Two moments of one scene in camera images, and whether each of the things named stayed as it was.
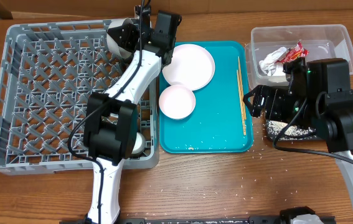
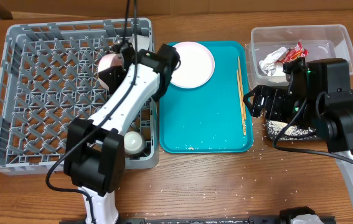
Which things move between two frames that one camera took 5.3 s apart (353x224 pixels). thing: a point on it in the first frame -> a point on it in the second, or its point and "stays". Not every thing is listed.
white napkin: [269, 66] stays
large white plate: [192, 65] stays
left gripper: [126, 35] -> [114, 74]
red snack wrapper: [297, 51] stays
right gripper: [276, 99] stays
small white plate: [177, 102] -> [106, 61]
